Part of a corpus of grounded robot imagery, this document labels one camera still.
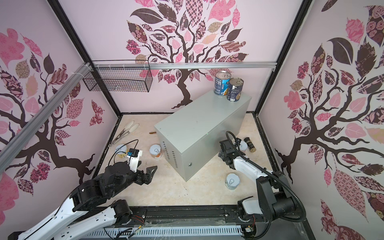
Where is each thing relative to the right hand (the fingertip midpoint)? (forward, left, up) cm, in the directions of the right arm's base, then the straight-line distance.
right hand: (229, 152), depth 91 cm
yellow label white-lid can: (+3, +67, +2) cm, 67 cm away
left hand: (-16, +44, +17) cm, 49 cm away
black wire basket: (+41, +70, +30) cm, 87 cm away
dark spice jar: (+5, -16, -3) cm, 17 cm away
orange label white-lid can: (+2, +47, +1) cm, 47 cm away
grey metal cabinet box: (-9, +24, +29) cm, 39 cm away
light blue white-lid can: (-18, +2, +1) cm, 18 cm away
